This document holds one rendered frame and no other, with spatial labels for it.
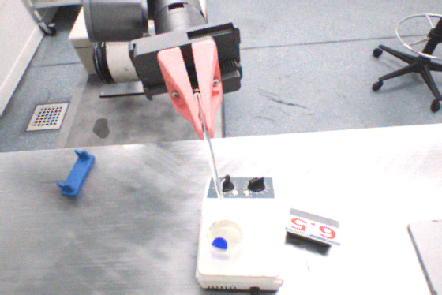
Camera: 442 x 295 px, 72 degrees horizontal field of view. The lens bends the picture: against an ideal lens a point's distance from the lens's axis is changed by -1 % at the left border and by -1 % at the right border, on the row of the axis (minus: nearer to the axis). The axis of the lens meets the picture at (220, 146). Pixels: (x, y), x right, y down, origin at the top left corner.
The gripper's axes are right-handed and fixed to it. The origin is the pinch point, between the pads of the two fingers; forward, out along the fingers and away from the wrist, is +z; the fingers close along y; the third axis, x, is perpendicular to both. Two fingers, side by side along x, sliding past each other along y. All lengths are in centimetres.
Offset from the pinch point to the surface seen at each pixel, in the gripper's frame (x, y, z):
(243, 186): 30.6, 4.5, -10.1
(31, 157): 34, -40, -32
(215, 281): 28.7, -3.5, 5.0
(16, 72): 102, -113, -170
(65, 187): 32.0, -29.8, -20.0
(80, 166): 34, -28, -26
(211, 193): 29.2, -1.4, -9.6
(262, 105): 111, 35, -100
